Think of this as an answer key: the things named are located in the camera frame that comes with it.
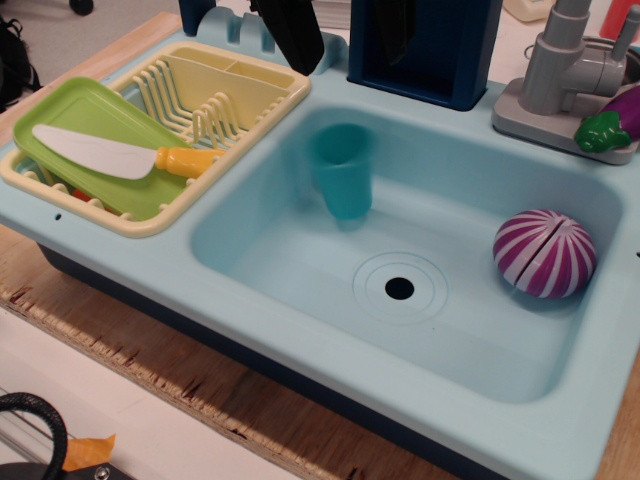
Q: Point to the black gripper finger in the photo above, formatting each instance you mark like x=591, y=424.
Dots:
x=395, y=21
x=295, y=30

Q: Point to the teal plastic cup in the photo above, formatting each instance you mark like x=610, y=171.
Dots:
x=339, y=157

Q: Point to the cream dish drying rack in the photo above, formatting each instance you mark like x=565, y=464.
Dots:
x=208, y=97

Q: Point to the red cup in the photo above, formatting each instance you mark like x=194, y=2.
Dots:
x=621, y=22

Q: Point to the light blue toy sink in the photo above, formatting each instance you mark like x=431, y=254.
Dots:
x=403, y=310

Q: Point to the dark blue box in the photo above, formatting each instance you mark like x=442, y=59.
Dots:
x=448, y=58

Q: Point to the cream background object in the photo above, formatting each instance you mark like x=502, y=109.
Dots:
x=528, y=11

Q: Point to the grey toy faucet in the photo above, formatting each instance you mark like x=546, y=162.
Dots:
x=566, y=82

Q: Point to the green plastic tray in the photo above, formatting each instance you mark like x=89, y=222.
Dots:
x=86, y=106

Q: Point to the purple toy eggplant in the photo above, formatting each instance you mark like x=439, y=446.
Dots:
x=615, y=126

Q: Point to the orange item under tray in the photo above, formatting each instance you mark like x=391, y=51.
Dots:
x=92, y=201

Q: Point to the purple striped toy onion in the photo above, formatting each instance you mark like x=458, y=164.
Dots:
x=544, y=254

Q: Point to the black bag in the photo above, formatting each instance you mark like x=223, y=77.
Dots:
x=17, y=73

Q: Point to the orange tape piece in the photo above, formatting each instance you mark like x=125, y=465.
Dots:
x=88, y=452

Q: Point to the toy knife yellow handle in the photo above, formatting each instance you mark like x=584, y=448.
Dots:
x=121, y=160

